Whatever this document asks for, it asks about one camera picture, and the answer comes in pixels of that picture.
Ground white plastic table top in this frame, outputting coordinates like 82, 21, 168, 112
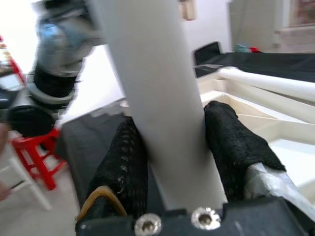
194, 66, 315, 197

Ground white plastic table leg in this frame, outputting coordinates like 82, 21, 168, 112
86, 0, 228, 212
216, 66, 315, 103

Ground black tablecloth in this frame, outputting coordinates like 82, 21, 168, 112
56, 53, 315, 212

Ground open black suitcase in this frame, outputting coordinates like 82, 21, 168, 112
192, 41, 224, 63

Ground beige cloth covered bench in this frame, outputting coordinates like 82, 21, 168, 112
274, 27, 315, 52

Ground red plastic stool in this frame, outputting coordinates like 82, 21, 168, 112
11, 127, 68, 191

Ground teal stuffed toy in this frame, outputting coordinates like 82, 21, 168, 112
235, 43, 251, 53

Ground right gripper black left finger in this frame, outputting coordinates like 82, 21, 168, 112
75, 115, 150, 225

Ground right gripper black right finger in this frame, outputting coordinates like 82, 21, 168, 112
203, 100, 315, 212

